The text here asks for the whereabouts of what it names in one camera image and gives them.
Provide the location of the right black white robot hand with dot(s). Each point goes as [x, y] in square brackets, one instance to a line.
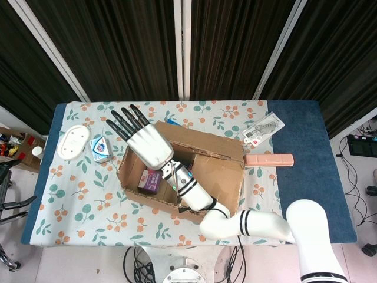
[150, 144]

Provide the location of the brown cardboard shipping box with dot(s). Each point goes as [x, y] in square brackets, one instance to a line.
[218, 174]

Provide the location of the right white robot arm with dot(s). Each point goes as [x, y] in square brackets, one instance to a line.
[309, 230]

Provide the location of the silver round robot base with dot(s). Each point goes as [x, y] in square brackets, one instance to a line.
[184, 271]

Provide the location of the small white-blue milk carton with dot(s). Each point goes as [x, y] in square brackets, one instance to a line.
[101, 150]

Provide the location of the open cardboard box with clutter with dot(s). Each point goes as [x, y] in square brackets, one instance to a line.
[20, 150]

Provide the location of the blue cookie snack bag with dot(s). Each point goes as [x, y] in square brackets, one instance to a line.
[172, 121]

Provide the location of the small purple carton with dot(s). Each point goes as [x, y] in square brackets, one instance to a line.
[149, 182]

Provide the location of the white oval soap dish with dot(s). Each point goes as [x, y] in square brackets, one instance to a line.
[73, 141]

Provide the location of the floral patterned tablecloth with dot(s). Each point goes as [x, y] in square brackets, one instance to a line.
[82, 206]

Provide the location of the dark pleated curtain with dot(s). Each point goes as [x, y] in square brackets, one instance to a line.
[117, 47]
[20, 82]
[338, 59]
[232, 44]

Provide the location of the clear plastic blister pack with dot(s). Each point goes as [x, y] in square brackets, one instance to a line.
[262, 128]

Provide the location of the small white jar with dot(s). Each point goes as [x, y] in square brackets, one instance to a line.
[37, 151]

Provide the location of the pink rectangular case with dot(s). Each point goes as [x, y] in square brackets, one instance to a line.
[269, 160]

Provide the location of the black office chair base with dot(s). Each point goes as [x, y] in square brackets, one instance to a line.
[17, 202]

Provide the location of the black flat device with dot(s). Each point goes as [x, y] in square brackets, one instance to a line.
[360, 146]

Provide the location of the upright white frame post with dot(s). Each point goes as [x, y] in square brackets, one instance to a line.
[182, 50]

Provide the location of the slanted white frame post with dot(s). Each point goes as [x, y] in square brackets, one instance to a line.
[50, 50]
[279, 50]

